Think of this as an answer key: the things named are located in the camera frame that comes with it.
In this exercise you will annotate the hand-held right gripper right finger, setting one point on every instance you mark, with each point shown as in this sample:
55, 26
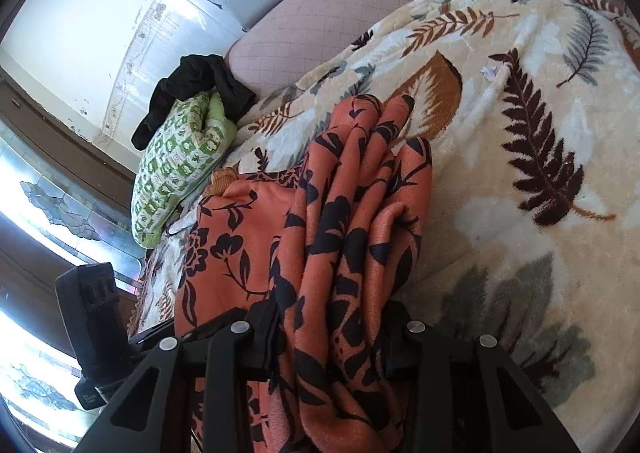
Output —
400, 348

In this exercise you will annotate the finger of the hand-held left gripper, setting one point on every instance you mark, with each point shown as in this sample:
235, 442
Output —
150, 333

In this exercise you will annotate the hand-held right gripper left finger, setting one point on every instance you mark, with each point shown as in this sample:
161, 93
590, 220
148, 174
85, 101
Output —
260, 343

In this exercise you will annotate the orange black floral garment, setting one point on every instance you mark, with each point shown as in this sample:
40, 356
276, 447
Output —
350, 213

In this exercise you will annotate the small tan knitted cloth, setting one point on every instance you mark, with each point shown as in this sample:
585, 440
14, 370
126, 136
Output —
223, 181

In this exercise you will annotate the green white patterned pillow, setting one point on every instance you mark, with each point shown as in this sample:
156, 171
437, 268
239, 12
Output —
175, 168

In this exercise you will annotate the cream leaf print blanket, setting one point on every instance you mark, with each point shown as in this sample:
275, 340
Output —
515, 133

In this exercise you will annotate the black cloth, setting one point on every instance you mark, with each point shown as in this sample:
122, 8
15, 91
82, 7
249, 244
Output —
200, 78

